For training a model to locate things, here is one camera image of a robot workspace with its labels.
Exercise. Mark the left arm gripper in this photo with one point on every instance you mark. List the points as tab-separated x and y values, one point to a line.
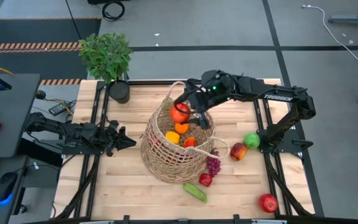
109	138

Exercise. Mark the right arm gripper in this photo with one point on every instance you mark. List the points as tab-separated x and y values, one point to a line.
199	96

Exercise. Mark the round orange fruit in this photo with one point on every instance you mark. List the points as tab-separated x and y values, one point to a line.
181	129

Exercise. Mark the red orange toy fruit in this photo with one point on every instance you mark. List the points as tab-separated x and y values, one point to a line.
189	142

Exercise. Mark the yellow bell pepper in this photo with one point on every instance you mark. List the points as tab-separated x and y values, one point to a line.
172	137

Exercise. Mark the purple grape bunch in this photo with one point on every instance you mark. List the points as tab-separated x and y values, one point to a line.
213	165

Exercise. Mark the green apple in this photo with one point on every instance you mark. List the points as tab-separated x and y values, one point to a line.
252	140

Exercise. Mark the small red yellow apple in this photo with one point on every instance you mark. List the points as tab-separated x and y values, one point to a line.
205	180

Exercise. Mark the green toy cucumber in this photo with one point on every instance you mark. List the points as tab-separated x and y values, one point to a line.
195	192

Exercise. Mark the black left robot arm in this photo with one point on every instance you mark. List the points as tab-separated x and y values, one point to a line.
73	133

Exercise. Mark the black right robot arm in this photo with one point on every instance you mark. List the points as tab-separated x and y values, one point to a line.
278	97

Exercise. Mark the black power adapter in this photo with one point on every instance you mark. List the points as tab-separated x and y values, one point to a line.
57	109

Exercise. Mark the green potted plant black pot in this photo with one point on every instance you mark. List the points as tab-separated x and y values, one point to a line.
106	56

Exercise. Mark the black round knob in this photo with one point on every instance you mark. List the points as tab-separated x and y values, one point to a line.
40	94

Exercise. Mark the dark grey side desk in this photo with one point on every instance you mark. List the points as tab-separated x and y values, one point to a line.
14	105

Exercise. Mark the black computer mouse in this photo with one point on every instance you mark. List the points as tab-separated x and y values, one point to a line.
5	185

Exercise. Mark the black floor mat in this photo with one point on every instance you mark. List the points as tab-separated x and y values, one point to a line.
36	31

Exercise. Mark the black aluminium frame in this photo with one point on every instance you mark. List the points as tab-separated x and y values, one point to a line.
148	82

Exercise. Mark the grey desk leg frame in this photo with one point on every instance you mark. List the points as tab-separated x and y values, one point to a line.
346	20

